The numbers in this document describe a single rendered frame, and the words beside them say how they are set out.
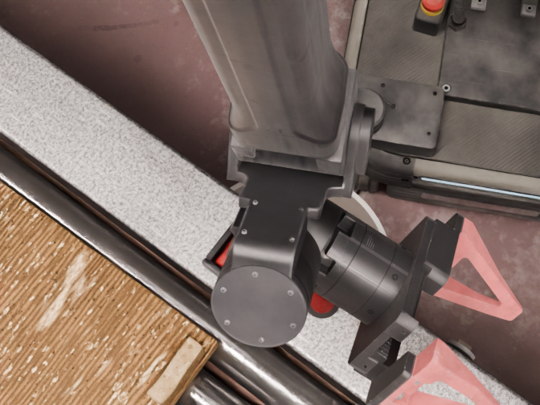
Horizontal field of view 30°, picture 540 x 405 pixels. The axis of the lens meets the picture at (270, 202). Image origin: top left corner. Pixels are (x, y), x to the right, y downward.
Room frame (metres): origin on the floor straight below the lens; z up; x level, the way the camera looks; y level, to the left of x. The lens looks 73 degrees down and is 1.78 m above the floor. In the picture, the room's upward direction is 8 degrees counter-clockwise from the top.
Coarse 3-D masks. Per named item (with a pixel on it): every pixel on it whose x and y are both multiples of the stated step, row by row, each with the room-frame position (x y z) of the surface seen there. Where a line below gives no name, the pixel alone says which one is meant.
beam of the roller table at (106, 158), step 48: (0, 48) 0.46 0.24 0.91; (0, 96) 0.41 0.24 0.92; (48, 96) 0.40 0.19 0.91; (96, 96) 0.40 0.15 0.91; (48, 144) 0.36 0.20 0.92; (96, 144) 0.35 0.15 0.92; (144, 144) 0.34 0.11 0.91; (96, 192) 0.30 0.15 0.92; (144, 192) 0.30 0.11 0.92; (192, 192) 0.29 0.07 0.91; (144, 240) 0.25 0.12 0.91; (192, 240) 0.24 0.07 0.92; (336, 336) 0.14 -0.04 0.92; (432, 336) 0.13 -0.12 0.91; (336, 384) 0.10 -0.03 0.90; (432, 384) 0.09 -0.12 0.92
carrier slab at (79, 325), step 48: (0, 192) 0.31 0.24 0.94; (0, 240) 0.26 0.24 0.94; (48, 240) 0.26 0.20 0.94; (0, 288) 0.22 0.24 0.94; (48, 288) 0.21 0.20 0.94; (96, 288) 0.21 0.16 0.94; (144, 288) 0.20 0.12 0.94; (0, 336) 0.18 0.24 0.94; (48, 336) 0.17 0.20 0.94; (96, 336) 0.17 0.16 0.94; (144, 336) 0.16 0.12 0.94; (192, 336) 0.16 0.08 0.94; (0, 384) 0.14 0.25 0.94; (48, 384) 0.13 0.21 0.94; (96, 384) 0.13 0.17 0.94; (144, 384) 0.12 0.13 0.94
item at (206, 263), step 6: (228, 228) 0.25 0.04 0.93; (228, 234) 0.24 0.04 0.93; (222, 240) 0.24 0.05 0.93; (228, 240) 0.24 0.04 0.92; (216, 246) 0.23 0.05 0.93; (222, 246) 0.23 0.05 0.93; (210, 252) 0.23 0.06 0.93; (216, 252) 0.23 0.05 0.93; (204, 258) 0.22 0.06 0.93; (210, 258) 0.22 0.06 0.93; (216, 258) 0.22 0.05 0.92; (204, 264) 0.22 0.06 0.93; (210, 264) 0.22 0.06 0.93; (210, 270) 0.21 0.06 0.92; (216, 270) 0.21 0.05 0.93
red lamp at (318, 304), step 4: (316, 296) 0.18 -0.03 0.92; (320, 296) 0.18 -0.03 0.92; (312, 300) 0.18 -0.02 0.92; (316, 300) 0.18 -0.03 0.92; (320, 300) 0.17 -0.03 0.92; (324, 300) 0.17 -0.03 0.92; (312, 304) 0.17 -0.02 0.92; (316, 304) 0.17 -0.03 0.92; (320, 304) 0.17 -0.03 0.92; (324, 304) 0.17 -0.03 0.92; (328, 304) 0.17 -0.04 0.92; (332, 304) 0.17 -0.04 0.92; (312, 308) 0.17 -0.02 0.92; (316, 308) 0.17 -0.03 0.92; (320, 308) 0.17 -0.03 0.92; (324, 308) 0.17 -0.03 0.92; (328, 308) 0.17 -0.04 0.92; (332, 308) 0.17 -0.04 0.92; (320, 312) 0.16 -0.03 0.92; (324, 312) 0.16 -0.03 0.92
